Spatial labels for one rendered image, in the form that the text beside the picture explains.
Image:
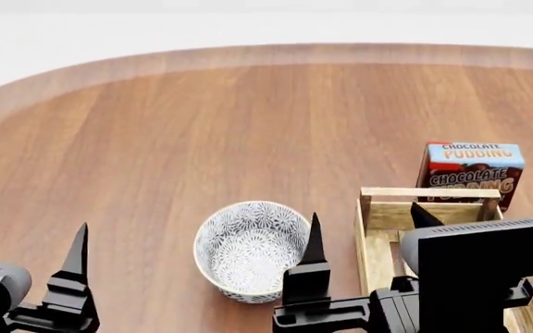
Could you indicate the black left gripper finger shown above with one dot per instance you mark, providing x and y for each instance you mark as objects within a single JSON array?
[{"x": 74, "y": 267}]

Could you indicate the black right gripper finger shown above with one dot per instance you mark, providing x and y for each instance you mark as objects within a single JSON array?
[
  {"x": 423, "y": 218},
  {"x": 310, "y": 277}
]

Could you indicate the wooden tray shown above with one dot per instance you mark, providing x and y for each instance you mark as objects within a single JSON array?
[{"x": 380, "y": 243}]

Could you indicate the floral patterned bowl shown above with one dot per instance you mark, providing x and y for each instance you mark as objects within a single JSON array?
[{"x": 248, "y": 253}]

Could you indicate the chocolate pudding box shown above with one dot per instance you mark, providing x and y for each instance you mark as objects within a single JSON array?
[{"x": 472, "y": 170}]

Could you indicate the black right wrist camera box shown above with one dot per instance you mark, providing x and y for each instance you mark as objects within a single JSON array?
[{"x": 474, "y": 270}]

